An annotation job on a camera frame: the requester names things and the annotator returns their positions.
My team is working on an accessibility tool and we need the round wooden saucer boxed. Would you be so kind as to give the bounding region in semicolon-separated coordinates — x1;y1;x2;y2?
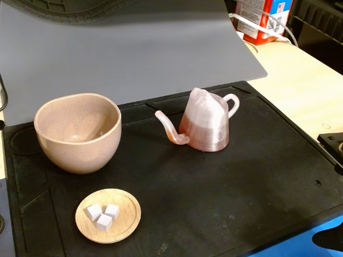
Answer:
75;188;142;244

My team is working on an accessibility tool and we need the black cable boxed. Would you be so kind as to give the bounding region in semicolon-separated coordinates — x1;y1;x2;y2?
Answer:
0;74;9;112

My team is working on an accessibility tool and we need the black robot base clamp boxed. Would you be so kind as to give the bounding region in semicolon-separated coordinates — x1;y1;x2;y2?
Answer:
317;132;343;173

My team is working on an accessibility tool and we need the beige speckled ceramic cup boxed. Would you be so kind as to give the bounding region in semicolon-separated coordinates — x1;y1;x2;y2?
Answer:
34;93;122;175

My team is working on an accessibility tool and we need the thin grey cable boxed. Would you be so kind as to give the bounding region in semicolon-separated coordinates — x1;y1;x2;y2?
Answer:
264;10;299;48

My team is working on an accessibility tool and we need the white cube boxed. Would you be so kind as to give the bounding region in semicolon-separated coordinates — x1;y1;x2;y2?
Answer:
104;203;120;221
96;214;113;232
86;203;103;222

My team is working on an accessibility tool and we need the translucent pink kettle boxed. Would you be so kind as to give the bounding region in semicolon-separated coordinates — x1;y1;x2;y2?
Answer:
154;87;240;153

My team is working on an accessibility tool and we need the grey silicone mat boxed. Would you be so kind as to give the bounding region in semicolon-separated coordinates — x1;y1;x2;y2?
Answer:
0;0;268;127

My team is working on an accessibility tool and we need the black work mat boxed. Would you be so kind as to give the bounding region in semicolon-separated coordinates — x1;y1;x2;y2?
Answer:
2;80;343;257

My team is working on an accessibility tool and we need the black plastic crate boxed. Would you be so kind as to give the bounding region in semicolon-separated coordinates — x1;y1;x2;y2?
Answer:
284;0;343;78

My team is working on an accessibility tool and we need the red white blue carton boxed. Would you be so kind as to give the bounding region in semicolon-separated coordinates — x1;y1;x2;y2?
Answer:
234;0;294;46

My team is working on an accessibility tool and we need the flat white cable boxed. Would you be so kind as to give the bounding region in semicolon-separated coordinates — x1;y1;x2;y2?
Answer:
229;12;292;43

